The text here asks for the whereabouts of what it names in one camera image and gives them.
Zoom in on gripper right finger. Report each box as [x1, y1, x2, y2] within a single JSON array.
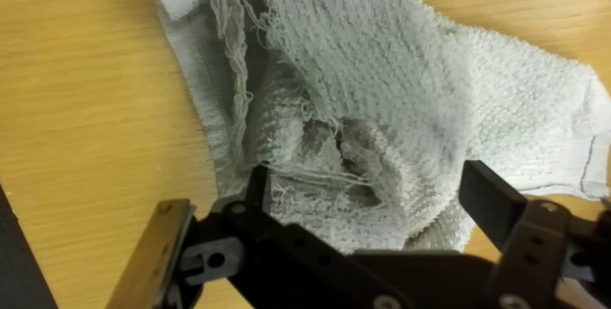
[[458, 160, 611, 309]]

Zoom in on gray terry cloth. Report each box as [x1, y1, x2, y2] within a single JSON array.
[[148, 0, 611, 254]]

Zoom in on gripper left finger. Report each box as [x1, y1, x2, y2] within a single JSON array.
[[106, 164, 401, 309]]

